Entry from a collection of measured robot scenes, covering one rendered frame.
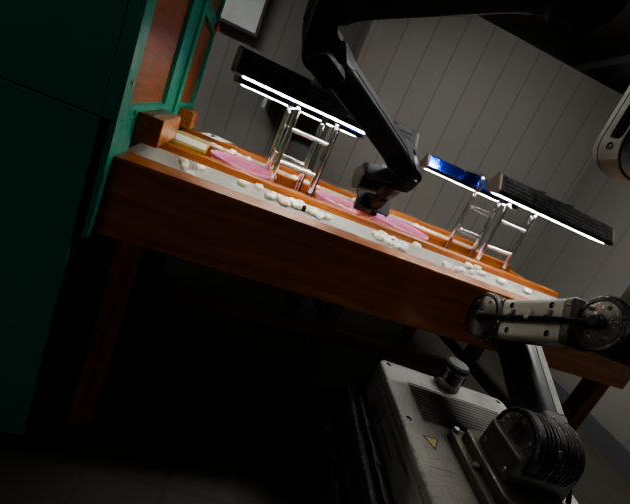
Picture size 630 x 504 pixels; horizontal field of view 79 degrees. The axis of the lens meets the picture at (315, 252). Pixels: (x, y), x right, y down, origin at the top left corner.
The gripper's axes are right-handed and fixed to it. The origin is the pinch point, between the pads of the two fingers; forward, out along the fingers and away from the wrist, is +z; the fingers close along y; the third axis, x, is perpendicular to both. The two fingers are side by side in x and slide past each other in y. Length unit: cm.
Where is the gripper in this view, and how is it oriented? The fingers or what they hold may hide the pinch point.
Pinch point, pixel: (358, 212)
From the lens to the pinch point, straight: 112.2
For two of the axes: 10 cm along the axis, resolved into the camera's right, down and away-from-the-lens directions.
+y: -9.1, -3.1, -2.9
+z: -3.8, 3.0, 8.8
